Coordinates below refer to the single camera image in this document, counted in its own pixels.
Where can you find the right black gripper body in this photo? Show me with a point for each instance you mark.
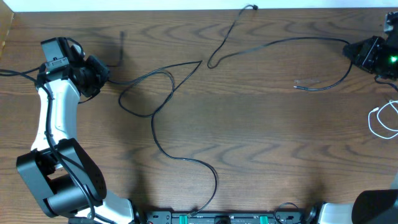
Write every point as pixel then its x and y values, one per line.
pixel 375 59

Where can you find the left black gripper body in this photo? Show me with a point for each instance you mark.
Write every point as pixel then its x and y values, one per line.
pixel 95 76

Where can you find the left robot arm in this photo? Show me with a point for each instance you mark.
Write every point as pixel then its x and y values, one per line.
pixel 60 175

